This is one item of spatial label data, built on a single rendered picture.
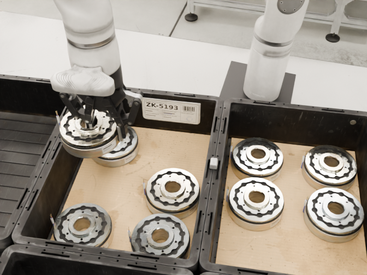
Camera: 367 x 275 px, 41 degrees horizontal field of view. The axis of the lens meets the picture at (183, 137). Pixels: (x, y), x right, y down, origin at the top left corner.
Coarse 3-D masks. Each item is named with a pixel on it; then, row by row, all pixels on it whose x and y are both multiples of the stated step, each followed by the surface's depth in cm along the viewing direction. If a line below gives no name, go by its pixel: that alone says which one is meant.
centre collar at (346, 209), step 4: (324, 200) 90; (328, 200) 90; (332, 200) 90; (336, 200) 90; (340, 200) 90; (324, 204) 89; (328, 204) 89; (340, 204) 90; (344, 204) 89; (324, 208) 88; (344, 208) 89; (348, 208) 88; (324, 212) 88; (328, 212) 88; (344, 212) 88; (348, 212) 88; (328, 216) 88; (332, 216) 87; (336, 216) 87; (340, 216) 87; (344, 216) 87
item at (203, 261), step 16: (224, 112) 97; (320, 112) 98; (336, 112) 97; (352, 112) 97; (224, 128) 96; (224, 144) 91; (208, 208) 81; (208, 224) 79; (208, 240) 77; (208, 256) 75; (224, 272) 73; (240, 272) 73; (256, 272) 73; (272, 272) 73
